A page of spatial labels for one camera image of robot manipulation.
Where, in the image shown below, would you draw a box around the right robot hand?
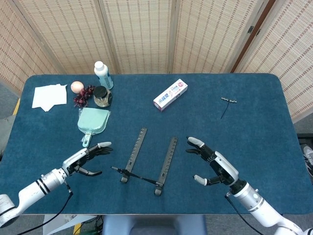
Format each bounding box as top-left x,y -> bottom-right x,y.
185,136 -> 246,188

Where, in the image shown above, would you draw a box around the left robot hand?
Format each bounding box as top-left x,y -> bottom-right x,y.
61,141 -> 113,177

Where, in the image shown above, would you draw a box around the black folding stand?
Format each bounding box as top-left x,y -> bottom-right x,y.
111,126 -> 179,196

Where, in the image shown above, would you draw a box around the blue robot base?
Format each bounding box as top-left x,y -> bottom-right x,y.
101,214 -> 208,235

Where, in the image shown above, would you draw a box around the mint green bagged dustpan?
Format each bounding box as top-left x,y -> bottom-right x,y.
77,107 -> 111,148

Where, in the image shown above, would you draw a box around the blue table cloth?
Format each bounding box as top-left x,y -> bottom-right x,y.
0,73 -> 313,216

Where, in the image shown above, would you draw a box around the red grape bunch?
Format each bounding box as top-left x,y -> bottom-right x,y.
73,85 -> 96,107

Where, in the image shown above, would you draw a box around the white sheet under table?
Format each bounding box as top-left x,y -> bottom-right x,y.
43,214 -> 98,235

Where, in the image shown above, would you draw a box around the white paper napkins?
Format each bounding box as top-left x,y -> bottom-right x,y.
31,83 -> 68,113

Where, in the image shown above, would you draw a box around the glass jar black lid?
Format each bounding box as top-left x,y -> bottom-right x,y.
93,85 -> 113,108

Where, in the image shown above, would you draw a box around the metal corkscrew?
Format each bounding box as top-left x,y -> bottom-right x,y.
220,96 -> 238,120

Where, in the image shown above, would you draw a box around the peach-coloured egg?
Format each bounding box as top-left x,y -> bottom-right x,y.
70,80 -> 85,94

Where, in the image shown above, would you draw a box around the gray sneaker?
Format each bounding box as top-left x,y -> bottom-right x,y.
303,144 -> 313,183

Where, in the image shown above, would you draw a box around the white bottle blue label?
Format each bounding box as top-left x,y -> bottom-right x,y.
93,61 -> 114,90

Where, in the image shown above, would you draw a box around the white toothpaste box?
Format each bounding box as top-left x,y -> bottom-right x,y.
153,78 -> 189,113

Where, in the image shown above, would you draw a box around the bamboo folding screen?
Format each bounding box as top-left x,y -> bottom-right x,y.
0,0 -> 313,123

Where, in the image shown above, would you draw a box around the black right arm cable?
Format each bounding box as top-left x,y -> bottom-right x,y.
224,192 -> 265,235

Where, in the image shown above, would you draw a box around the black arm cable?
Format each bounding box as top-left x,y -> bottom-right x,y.
224,192 -> 265,235
17,180 -> 74,235

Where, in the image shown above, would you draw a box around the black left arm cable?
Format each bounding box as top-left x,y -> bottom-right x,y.
17,180 -> 74,235

